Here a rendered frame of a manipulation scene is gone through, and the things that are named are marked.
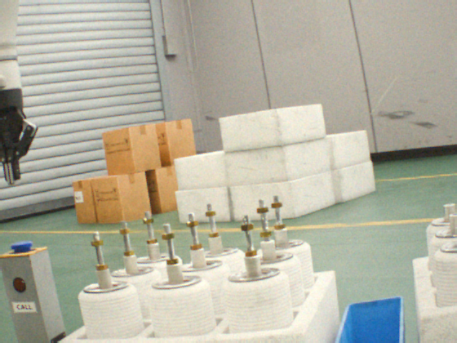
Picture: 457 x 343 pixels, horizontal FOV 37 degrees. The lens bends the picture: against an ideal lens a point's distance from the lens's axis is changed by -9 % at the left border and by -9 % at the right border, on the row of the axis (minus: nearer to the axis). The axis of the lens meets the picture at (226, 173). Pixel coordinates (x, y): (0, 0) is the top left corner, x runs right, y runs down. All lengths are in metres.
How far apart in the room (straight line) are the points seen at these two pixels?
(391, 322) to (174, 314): 0.45
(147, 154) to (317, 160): 1.42
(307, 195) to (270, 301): 2.72
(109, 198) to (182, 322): 3.76
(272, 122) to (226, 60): 4.22
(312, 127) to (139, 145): 1.42
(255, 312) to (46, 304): 0.39
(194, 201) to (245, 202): 0.37
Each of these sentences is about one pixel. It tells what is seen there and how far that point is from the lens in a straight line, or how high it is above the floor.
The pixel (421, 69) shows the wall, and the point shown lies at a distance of 6.44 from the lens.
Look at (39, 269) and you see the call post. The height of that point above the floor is 0.28.
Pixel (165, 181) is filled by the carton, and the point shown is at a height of 0.20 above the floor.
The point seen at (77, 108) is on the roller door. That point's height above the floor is 0.93.
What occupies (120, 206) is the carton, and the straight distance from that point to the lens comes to 4.70.
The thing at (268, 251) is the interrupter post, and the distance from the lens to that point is 1.15.
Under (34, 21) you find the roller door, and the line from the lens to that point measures 6.87.
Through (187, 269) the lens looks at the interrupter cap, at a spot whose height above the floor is 0.25.
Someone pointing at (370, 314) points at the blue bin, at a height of 0.09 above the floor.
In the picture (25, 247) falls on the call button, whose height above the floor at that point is 0.32.
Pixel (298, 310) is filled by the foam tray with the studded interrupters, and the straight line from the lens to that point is 1.10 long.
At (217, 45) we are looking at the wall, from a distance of 7.89.
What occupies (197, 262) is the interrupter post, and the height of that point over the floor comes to 0.26.
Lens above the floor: 0.46
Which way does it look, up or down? 3 degrees down
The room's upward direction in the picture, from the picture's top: 9 degrees counter-clockwise
